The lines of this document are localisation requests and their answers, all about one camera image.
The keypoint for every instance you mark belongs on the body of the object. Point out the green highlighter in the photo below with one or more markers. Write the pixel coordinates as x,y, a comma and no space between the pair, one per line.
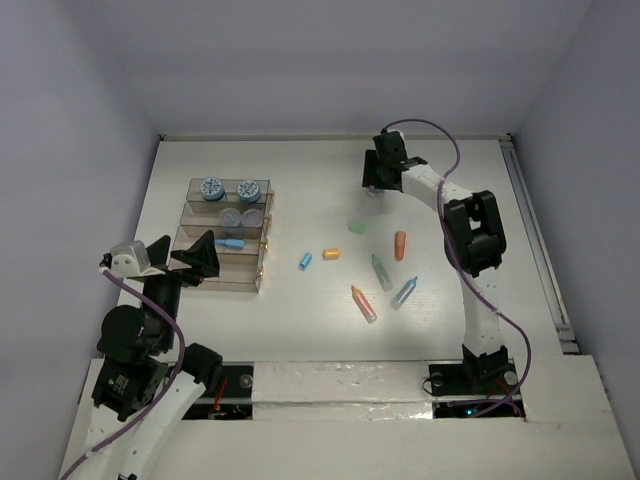
381,273

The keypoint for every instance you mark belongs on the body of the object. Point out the small green cap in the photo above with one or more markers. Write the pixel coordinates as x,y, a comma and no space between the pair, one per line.
357,228

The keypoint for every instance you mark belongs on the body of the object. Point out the blue clear highlighter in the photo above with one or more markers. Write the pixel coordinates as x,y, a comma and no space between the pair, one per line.
404,293

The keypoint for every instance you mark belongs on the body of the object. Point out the orange highlighter pen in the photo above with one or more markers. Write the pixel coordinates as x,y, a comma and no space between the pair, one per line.
363,305

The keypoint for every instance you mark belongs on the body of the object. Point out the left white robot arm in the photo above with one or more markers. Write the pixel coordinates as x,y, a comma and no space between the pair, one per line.
150,375

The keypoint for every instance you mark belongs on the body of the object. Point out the aluminium rail right edge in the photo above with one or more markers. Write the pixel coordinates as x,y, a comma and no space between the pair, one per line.
564,330

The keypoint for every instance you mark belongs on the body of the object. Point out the orange highlighter cap large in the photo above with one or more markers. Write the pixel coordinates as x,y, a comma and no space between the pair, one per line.
400,239

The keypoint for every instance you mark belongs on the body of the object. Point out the blue lid jar in bin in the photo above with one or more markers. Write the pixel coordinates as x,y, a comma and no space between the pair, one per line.
212,189

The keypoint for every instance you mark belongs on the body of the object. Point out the blue lid jar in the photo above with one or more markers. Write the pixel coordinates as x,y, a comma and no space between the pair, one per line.
249,191
212,189

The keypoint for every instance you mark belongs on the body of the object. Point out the clear paperclip jar small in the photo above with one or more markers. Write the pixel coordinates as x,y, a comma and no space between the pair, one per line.
252,218

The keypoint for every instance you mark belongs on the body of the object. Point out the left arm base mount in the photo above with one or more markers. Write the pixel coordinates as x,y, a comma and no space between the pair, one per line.
232,400

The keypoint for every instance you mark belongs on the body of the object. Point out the blue highlighter with cap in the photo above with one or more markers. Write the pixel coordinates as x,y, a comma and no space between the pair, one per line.
230,243

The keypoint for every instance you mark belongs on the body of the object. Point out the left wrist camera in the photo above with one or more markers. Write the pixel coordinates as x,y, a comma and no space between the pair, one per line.
129,260

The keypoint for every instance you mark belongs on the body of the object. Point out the small blue cap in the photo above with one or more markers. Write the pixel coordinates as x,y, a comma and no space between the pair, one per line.
305,261

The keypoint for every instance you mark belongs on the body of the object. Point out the small orange cap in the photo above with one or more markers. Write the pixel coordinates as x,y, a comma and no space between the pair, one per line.
331,253

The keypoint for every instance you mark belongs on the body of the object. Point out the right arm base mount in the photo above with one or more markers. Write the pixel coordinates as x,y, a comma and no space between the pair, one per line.
454,395

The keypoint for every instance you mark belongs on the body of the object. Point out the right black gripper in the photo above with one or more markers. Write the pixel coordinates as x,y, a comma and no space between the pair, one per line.
371,177

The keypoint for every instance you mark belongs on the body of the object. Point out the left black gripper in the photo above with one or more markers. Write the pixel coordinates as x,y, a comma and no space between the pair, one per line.
170,270

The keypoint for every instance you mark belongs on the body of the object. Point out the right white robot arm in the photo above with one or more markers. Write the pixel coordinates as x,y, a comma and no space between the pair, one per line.
474,243

